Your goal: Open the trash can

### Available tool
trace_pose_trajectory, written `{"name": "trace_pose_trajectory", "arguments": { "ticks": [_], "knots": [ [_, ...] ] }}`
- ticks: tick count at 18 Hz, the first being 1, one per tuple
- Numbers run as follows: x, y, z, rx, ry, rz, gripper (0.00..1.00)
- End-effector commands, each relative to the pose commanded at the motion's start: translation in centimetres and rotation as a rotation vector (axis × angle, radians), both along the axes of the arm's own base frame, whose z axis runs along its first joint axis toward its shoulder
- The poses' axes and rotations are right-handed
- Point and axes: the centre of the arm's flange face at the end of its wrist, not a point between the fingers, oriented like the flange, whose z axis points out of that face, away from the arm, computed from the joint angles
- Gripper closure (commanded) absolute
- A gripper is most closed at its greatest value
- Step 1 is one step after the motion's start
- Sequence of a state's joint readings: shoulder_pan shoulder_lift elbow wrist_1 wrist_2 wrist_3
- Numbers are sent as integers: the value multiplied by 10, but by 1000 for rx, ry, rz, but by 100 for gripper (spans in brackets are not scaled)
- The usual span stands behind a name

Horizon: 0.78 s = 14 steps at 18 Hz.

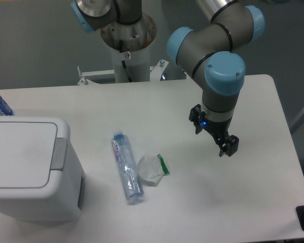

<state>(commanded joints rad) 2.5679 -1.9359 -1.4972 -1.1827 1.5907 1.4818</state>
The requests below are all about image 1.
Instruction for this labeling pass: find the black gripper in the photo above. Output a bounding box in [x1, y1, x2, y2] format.
[188, 104, 239, 157]

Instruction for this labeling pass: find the white push-lid trash can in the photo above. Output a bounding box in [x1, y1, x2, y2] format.
[0, 116, 86, 222]

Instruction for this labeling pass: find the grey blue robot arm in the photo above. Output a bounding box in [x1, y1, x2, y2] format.
[71, 1, 265, 156]

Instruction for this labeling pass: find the crumpled white paper cup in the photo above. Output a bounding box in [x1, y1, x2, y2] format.
[137, 154, 170, 187]

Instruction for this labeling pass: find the clear plastic water bottle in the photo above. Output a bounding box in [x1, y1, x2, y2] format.
[110, 130, 144, 204]

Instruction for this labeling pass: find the white metal base bracket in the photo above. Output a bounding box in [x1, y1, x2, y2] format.
[76, 58, 188, 86]

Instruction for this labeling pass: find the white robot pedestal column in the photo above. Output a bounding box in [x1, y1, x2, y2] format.
[101, 13, 157, 69]

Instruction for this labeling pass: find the black cable on pedestal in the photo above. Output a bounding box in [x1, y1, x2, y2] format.
[118, 39, 133, 83]

